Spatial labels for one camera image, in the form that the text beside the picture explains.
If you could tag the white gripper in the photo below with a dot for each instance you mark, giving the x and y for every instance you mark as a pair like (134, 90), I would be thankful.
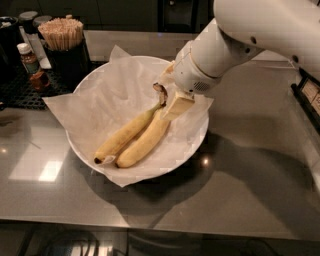
(187, 74)

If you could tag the yellow banana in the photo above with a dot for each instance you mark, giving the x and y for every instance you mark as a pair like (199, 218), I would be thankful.
(150, 137)
(108, 151)

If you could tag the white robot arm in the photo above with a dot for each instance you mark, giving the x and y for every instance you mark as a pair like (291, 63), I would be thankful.
(240, 30)

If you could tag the white bowl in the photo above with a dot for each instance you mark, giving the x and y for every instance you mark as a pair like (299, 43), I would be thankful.
(193, 140)

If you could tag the white paper liner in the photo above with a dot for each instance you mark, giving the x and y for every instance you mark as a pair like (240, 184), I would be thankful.
(110, 96)

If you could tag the clear acrylic sign stand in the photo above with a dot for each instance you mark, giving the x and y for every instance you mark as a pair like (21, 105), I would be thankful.
(272, 60)

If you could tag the black chopstick holder cup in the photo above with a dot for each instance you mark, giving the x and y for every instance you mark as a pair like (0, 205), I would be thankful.
(72, 65)

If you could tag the bundle of wooden chopsticks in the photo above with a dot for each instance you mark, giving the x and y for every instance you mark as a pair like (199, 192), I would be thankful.
(62, 34)

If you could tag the small red-brown jar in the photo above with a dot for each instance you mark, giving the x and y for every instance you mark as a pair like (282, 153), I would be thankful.
(40, 81)

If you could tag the small brown sauce bottle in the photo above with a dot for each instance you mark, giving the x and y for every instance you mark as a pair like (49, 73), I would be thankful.
(28, 58)

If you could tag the black grid mat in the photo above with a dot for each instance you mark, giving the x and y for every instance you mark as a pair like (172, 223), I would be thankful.
(18, 92)

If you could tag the dark jar with lid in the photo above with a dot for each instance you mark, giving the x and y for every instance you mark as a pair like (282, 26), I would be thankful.
(26, 19)

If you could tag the black container far left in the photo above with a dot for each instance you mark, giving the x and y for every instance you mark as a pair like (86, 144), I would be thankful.
(10, 37)

